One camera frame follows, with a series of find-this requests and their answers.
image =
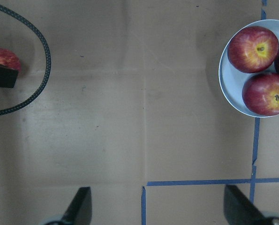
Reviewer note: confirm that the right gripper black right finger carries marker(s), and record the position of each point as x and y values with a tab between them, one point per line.
239	210

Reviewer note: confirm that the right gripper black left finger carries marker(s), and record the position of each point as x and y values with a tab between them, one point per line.
79	212

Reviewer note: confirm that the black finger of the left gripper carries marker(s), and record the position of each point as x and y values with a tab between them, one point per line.
8	77

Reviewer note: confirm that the red apple carried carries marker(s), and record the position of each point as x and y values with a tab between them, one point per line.
9	59

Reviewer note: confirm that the red apple front on plate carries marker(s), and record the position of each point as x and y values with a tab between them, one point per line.
260	94

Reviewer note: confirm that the light blue plate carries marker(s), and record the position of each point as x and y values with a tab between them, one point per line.
232	80

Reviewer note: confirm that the red apple left on plate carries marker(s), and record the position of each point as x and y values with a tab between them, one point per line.
253	49

